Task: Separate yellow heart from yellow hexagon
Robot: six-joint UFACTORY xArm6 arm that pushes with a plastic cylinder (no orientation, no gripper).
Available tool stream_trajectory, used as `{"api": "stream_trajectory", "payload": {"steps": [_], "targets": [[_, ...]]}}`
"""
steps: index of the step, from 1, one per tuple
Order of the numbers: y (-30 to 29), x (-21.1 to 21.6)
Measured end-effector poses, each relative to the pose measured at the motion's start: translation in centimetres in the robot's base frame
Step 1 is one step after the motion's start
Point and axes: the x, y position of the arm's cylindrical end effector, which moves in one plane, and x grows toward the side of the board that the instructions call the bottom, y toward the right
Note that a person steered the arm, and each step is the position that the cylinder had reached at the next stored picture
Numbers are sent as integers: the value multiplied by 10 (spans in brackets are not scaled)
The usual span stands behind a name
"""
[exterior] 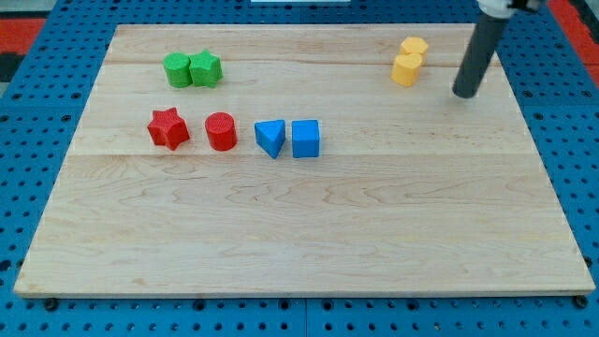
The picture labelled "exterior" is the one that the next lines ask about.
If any wooden board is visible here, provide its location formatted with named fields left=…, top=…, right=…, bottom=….
left=14, top=23, right=595, bottom=299

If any blue triangle block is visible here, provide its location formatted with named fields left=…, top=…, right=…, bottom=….
left=255, top=120, right=285, bottom=159

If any red cylinder block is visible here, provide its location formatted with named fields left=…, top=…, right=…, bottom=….
left=204, top=111, right=238, bottom=152

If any green cylinder block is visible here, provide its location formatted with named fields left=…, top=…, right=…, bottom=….
left=163, top=52, right=192, bottom=88

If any green star block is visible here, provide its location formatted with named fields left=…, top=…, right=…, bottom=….
left=189, top=50, right=223, bottom=88

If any yellow heart block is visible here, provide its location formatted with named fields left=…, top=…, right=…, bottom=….
left=390, top=53, right=423, bottom=87

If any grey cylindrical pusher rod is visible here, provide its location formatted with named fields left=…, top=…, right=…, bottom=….
left=452, top=12, right=509, bottom=98

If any red star block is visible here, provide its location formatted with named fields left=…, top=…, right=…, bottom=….
left=147, top=107, right=190, bottom=151

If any blue cube block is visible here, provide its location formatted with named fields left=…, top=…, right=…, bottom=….
left=291, top=120, right=320, bottom=158

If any yellow hexagon block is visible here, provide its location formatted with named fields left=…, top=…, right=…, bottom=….
left=400, top=37, right=429, bottom=62

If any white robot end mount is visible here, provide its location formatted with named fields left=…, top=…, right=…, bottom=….
left=475, top=0, right=548, bottom=20

